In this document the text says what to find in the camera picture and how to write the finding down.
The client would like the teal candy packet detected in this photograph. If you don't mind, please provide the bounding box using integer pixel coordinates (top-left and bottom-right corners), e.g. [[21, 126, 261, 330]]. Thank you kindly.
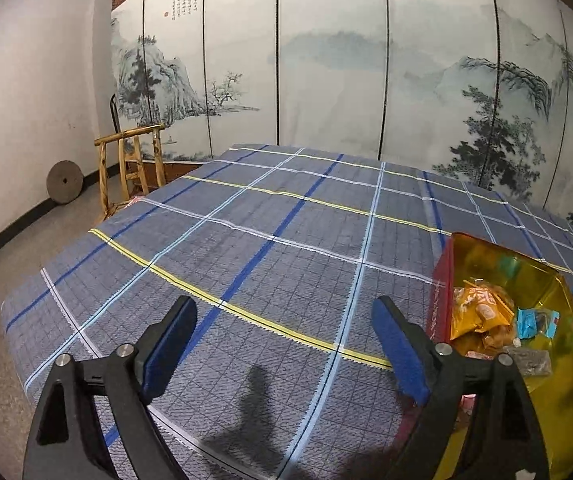
[[516, 306, 561, 339]]

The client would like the blue plaid tablecloth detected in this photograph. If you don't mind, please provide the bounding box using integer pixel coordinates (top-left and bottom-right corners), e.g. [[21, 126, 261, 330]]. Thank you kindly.
[[0, 142, 573, 480]]

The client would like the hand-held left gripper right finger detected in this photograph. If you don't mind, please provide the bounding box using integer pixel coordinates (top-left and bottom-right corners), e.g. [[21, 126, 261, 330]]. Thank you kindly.
[[371, 295, 551, 480]]

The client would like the landscape painted folding screen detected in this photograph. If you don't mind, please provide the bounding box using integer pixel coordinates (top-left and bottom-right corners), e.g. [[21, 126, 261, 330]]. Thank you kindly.
[[111, 0, 573, 226]]

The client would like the grey speckled packet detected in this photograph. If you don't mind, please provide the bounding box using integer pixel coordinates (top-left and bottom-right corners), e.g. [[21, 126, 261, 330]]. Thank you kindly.
[[509, 347, 553, 378]]

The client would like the orange snack packet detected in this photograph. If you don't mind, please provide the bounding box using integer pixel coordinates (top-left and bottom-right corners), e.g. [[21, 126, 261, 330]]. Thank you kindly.
[[449, 280, 517, 343]]

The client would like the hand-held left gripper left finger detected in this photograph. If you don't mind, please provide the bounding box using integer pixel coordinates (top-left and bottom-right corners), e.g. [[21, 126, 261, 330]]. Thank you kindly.
[[22, 295, 198, 480]]

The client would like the bamboo chair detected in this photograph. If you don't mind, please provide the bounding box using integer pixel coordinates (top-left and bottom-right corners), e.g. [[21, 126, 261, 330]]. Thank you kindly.
[[94, 124, 168, 221]]

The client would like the red tin box gold inside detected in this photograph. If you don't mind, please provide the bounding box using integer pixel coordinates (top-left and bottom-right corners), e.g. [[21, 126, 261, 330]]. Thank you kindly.
[[429, 231, 573, 480]]

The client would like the round stone wheel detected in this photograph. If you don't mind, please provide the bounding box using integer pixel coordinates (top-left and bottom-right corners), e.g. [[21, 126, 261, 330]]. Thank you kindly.
[[46, 160, 84, 205]]

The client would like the clear bag of brown cookies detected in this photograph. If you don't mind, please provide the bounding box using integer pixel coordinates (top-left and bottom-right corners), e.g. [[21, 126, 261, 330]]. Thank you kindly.
[[481, 322, 522, 351]]

